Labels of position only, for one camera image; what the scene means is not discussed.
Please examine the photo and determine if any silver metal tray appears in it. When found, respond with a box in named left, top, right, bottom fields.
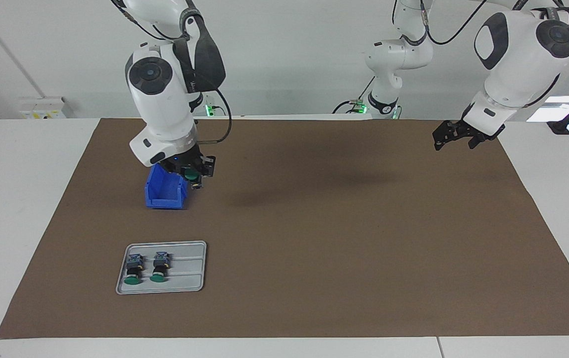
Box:
left=116, top=241, right=207, bottom=295

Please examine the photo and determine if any green push button switch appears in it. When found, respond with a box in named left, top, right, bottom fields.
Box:
left=149, top=252, right=172, bottom=283
left=124, top=254, right=144, bottom=285
left=183, top=168, right=204, bottom=190

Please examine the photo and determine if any blue plastic storage bin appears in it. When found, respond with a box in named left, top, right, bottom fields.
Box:
left=144, top=163, right=189, bottom=210

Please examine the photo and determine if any white wall cable duct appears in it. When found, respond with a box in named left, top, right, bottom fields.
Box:
left=0, top=0, right=44, bottom=99

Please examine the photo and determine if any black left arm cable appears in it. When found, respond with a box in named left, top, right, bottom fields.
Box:
left=391, top=0, right=489, bottom=45

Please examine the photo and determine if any white wall socket box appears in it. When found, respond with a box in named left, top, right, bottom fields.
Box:
left=20, top=97, right=74, bottom=119

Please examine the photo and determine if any black base cable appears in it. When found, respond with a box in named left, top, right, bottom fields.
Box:
left=333, top=75, right=376, bottom=115

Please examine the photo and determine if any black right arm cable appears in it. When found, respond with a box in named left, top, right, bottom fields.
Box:
left=113, top=0, right=233, bottom=146

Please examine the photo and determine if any brown table mat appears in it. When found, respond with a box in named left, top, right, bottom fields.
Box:
left=0, top=118, right=569, bottom=340

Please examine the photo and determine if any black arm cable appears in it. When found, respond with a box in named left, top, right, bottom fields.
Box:
left=113, top=0, right=233, bottom=146
left=391, top=0, right=489, bottom=45

